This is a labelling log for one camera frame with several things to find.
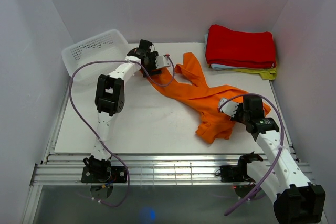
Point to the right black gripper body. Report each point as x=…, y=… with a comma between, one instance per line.
x=240, y=116

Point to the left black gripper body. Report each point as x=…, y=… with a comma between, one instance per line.
x=151, y=64

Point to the orange trousers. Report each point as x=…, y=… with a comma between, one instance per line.
x=199, y=96

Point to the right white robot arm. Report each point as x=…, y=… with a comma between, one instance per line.
x=295, y=198

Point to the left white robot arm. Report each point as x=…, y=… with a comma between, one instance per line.
x=110, y=99

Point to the yellow-green folded trousers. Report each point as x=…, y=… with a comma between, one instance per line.
x=266, y=74

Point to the white plastic basket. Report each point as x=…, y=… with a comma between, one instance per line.
x=106, y=46

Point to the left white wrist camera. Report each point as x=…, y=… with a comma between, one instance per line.
x=162, y=61

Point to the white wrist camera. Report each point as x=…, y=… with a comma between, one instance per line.
x=228, y=107
x=162, y=61

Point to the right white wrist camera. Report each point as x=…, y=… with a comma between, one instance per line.
x=228, y=107

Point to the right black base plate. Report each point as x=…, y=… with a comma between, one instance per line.
x=230, y=173

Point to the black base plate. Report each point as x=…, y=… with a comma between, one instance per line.
x=230, y=173
x=114, y=174

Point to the aluminium rail frame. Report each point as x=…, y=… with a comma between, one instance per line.
x=154, y=135

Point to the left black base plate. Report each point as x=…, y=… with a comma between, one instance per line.
x=114, y=174

